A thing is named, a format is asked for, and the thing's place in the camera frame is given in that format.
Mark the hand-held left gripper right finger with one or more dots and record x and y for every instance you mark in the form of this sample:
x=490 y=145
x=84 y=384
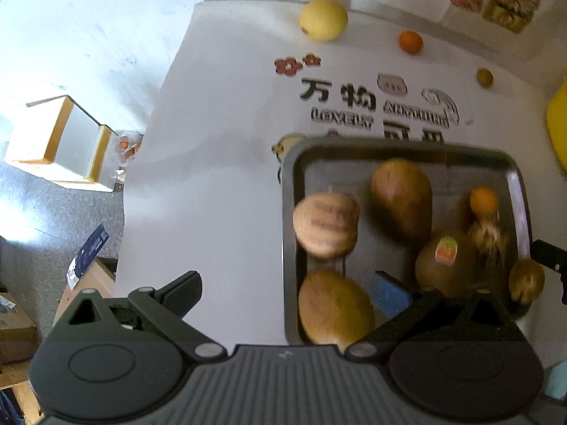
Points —
x=392 y=295

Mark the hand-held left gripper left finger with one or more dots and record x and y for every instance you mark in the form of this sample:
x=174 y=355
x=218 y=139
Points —
x=184 y=294

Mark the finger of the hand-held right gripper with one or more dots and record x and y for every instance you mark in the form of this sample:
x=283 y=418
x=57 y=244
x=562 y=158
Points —
x=549 y=254

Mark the tan striped small melon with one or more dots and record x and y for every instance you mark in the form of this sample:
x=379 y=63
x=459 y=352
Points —
x=526 y=281

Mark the brown kiwi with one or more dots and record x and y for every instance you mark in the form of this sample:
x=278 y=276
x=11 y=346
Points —
x=443 y=272

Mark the olive green oval fruit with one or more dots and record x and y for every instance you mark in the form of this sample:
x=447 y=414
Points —
x=332 y=310

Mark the small orange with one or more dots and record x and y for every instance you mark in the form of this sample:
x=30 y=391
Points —
x=410 y=42
x=483 y=201

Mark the pale striped melon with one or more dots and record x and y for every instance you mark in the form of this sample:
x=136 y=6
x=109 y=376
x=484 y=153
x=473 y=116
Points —
x=327 y=225

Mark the grey metal tray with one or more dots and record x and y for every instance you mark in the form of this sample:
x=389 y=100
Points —
x=332 y=172

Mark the brown cardboard box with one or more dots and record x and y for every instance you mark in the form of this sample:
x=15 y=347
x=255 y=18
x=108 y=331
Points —
x=95 y=281

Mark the blue packet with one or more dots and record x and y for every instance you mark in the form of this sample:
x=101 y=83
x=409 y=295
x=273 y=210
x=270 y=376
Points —
x=88 y=248

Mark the white printed table cover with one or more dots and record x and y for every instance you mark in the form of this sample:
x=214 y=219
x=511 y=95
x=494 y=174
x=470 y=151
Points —
x=212 y=186

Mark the pale blue object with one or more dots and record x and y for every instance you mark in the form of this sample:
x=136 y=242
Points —
x=556 y=383

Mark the yellow plastic bowl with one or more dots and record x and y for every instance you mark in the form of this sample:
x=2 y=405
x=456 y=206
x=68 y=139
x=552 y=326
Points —
x=559 y=124

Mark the orange item in clear bag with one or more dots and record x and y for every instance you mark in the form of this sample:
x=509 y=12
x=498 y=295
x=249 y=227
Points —
x=126 y=145

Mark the flat cardboard box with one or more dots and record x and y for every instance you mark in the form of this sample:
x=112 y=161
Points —
x=17 y=332

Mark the small brown round fruit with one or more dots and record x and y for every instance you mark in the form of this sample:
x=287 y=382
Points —
x=484 y=78

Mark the white foam box yellow tape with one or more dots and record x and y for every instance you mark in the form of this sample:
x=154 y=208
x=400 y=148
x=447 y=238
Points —
x=53 y=141

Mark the coloured houses drawing paper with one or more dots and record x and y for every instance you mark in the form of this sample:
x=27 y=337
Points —
x=425 y=4

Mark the yellow lemon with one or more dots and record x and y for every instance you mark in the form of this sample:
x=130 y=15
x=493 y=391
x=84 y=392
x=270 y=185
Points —
x=323 y=18

